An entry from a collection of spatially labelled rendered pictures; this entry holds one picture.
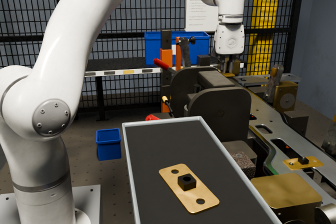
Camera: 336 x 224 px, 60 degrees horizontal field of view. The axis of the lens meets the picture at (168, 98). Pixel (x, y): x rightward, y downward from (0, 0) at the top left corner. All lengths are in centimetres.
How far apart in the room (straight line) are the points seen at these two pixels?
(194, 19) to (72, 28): 104
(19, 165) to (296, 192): 52
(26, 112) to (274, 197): 43
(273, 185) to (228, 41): 62
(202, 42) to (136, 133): 97
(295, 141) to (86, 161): 82
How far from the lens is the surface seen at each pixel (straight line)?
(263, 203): 34
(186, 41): 99
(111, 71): 133
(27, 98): 55
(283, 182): 53
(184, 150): 42
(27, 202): 72
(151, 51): 138
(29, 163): 67
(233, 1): 101
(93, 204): 91
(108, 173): 119
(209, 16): 160
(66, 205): 74
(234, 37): 104
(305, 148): 82
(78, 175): 121
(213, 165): 40
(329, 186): 72
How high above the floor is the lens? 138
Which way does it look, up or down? 21 degrees down
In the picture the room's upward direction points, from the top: straight up
